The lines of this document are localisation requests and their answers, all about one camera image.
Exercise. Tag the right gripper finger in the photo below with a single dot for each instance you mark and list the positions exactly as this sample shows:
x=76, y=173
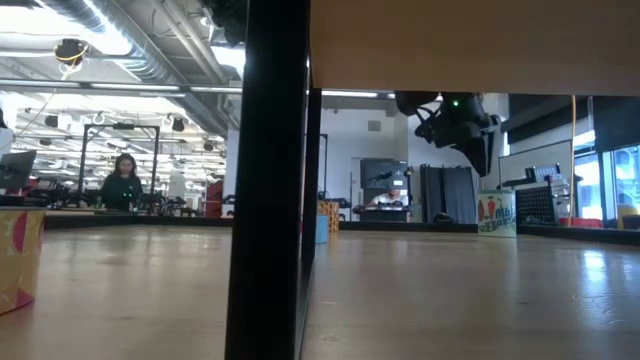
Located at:
x=481, y=155

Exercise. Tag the can with vegetable picture label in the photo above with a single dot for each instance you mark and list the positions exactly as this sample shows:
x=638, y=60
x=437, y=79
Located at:
x=496, y=215

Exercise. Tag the can with orange checked label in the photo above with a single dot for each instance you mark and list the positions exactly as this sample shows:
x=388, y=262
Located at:
x=332, y=215

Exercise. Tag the can with yellow red label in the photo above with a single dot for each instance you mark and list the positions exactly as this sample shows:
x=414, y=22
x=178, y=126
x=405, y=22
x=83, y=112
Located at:
x=20, y=260

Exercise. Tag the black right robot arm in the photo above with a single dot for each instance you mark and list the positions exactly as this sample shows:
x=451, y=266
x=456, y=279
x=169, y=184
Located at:
x=415, y=102

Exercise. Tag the whiteboard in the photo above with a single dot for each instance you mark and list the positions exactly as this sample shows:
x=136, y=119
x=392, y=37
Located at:
x=530, y=157

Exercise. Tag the grey curtain panel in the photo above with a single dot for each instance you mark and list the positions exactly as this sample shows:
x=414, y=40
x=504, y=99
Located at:
x=450, y=195

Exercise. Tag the black perforated rack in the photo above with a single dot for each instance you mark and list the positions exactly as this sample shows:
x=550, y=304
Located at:
x=535, y=205

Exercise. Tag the person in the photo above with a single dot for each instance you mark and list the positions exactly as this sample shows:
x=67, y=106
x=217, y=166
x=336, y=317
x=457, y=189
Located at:
x=390, y=199
x=121, y=187

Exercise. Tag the long ceiling light tube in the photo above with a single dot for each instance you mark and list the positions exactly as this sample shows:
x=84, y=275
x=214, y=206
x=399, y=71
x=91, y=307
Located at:
x=350, y=94

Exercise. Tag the glass window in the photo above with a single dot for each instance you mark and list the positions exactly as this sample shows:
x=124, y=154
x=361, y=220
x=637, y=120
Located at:
x=590, y=185

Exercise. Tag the black desk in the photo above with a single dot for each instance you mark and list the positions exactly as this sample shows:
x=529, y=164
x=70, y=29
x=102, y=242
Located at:
x=382, y=215

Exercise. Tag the red storage bins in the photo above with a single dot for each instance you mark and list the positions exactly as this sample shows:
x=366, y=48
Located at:
x=580, y=223

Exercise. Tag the red cabinet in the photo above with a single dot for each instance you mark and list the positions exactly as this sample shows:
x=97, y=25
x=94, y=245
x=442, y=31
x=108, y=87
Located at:
x=214, y=200

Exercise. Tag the dark computer monitor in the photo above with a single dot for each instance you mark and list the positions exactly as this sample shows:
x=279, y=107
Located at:
x=17, y=170

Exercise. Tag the wooden shelf with black frame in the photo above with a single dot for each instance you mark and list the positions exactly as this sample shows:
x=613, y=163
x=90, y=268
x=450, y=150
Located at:
x=270, y=200

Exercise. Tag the silver ventilation duct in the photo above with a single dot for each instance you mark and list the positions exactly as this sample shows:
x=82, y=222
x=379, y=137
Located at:
x=150, y=65

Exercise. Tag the black gantry frame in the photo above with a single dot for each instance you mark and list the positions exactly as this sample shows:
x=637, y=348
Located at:
x=82, y=165

